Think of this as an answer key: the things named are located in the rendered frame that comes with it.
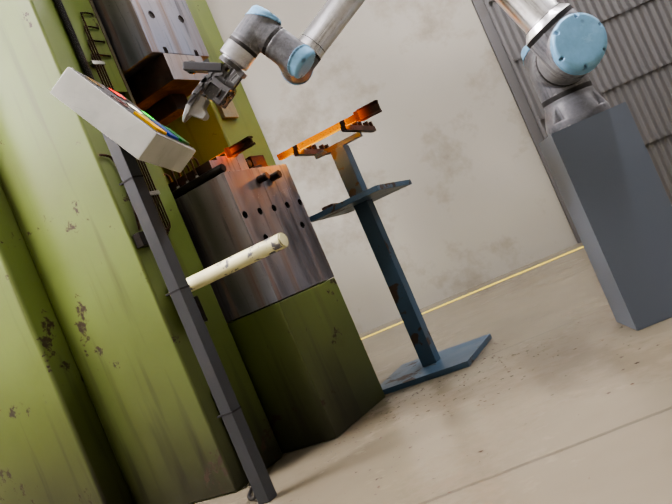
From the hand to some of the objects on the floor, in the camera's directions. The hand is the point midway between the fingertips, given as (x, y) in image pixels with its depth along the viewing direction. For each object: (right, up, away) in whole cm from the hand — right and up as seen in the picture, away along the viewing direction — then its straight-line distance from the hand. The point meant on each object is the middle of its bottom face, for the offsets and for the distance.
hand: (183, 116), depth 205 cm
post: (+24, -103, -10) cm, 106 cm away
